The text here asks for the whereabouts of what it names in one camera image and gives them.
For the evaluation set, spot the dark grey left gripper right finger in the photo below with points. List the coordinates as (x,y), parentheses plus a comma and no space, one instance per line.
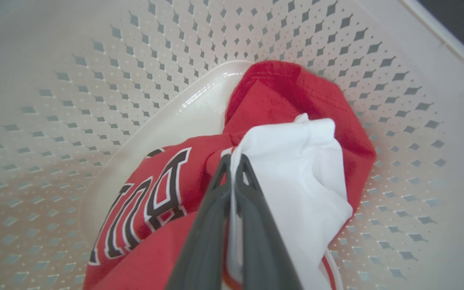
(262,241)

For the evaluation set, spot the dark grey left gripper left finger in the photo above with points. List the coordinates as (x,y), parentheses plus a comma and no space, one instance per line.
(204,241)

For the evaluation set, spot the cream perforated laundry basket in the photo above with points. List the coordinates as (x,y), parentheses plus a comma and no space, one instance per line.
(95,100)

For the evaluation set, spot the red and white jersey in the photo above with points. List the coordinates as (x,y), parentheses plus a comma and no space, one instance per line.
(296,169)

